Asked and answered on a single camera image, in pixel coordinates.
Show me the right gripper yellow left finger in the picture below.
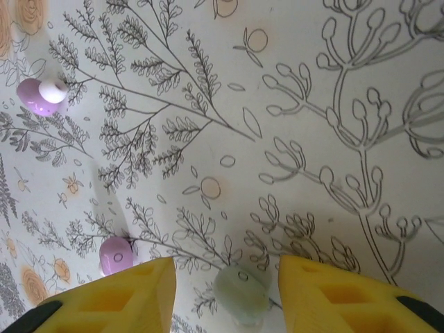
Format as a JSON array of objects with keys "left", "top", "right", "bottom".
[{"left": 10, "top": 256, "right": 178, "bottom": 333}]

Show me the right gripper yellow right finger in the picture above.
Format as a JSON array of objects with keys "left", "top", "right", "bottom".
[{"left": 279, "top": 255, "right": 444, "bottom": 333}]

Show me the purple wireless earbud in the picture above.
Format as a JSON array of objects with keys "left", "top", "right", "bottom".
[
  {"left": 98, "top": 236, "right": 135, "bottom": 278},
  {"left": 16, "top": 77, "right": 69, "bottom": 117}
]

